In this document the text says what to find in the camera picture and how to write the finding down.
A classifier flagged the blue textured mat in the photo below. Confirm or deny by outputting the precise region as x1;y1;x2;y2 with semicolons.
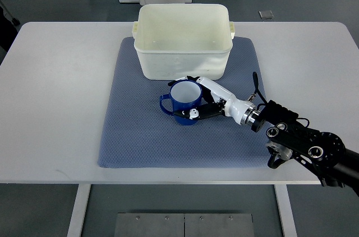
98;37;270;168

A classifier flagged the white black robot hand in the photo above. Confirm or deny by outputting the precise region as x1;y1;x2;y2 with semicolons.
168;76;260;125

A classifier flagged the dark chair at left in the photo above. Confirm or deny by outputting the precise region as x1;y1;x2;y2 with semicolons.
0;3;18;52

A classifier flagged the white table leg right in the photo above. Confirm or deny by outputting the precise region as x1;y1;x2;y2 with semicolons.
274;184;297;237

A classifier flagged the blue enamel mug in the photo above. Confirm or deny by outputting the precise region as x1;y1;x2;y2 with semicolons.
159;80;202;126

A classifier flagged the grey floor socket plate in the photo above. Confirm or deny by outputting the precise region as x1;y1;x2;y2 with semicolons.
258;10;274;20

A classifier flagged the white table leg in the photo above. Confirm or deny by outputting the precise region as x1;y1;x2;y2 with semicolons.
67;184;91;237
274;184;297;237

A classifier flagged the white table leg left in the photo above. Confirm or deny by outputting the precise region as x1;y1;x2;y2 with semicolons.
67;184;91;237

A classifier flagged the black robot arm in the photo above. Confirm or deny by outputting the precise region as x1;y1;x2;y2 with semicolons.
246;100;358;192

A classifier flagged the white plastic box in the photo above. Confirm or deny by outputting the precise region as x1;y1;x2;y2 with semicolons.
132;3;235;80

